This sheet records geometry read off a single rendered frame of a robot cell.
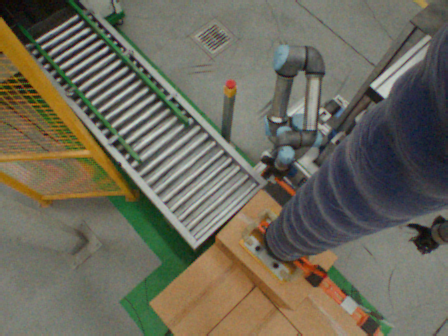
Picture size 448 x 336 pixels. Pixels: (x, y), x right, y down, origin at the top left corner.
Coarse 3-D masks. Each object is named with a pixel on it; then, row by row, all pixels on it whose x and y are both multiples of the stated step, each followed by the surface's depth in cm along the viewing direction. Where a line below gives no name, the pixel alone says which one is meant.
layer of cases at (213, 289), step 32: (224, 256) 234; (192, 288) 226; (224, 288) 227; (256, 288) 228; (320, 288) 229; (192, 320) 219; (224, 320) 220; (256, 320) 221; (288, 320) 223; (320, 320) 222; (352, 320) 223
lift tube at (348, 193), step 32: (416, 64) 53; (416, 96) 47; (384, 128) 56; (416, 128) 47; (352, 160) 67; (384, 160) 57; (416, 160) 50; (320, 192) 86; (352, 192) 71; (384, 192) 61; (416, 192) 57; (288, 224) 121; (320, 224) 95; (352, 224) 82; (384, 224) 75
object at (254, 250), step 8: (256, 240) 196; (248, 248) 194; (256, 248) 192; (256, 256) 193; (264, 264) 192; (272, 264) 192; (280, 264) 192; (272, 272) 191; (288, 272) 191; (280, 280) 189
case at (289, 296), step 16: (256, 208) 205; (272, 208) 205; (240, 224) 201; (224, 240) 198; (240, 240) 198; (240, 256) 195; (320, 256) 197; (336, 256) 197; (256, 272) 192; (272, 288) 190; (288, 288) 190; (304, 288) 191; (288, 304) 187
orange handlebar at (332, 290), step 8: (280, 184) 196; (264, 224) 188; (264, 232) 186; (296, 264) 182; (312, 264) 182; (304, 272) 181; (328, 280) 179; (328, 288) 178; (336, 288) 177; (344, 296) 177; (360, 312) 174; (360, 320) 173
